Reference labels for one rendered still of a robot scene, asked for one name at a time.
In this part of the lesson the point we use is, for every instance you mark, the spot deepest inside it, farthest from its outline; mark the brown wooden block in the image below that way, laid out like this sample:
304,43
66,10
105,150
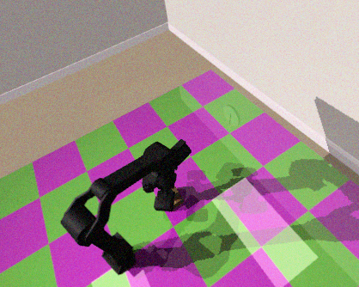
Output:
178,200

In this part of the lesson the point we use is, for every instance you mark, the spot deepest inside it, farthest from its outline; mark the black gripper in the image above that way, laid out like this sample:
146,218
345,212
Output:
164,200

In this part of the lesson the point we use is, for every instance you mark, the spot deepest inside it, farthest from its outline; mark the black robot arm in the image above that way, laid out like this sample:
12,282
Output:
156,162

